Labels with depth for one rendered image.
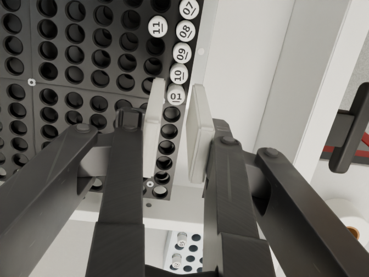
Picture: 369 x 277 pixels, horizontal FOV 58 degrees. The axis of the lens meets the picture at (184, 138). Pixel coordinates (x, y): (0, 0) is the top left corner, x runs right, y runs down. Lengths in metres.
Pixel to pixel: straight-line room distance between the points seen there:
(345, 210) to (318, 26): 0.29
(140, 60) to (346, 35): 0.13
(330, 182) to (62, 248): 0.39
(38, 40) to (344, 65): 0.20
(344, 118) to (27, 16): 0.23
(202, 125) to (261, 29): 0.17
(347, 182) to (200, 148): 0.37
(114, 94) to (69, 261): 0.36
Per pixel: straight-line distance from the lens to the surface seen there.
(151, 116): 0.15
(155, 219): 0.31
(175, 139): 0.26
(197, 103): 0.18
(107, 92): 0.25
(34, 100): 0.27
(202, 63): 0.29
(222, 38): 0.30
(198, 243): 0.47
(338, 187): 0.50
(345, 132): 0.27
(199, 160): 0.16
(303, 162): 0.25
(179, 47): 0.22
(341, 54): 0.23
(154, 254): 0.53
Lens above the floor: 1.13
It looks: 64 degrees down
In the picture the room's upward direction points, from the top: 177 degrees clockwise
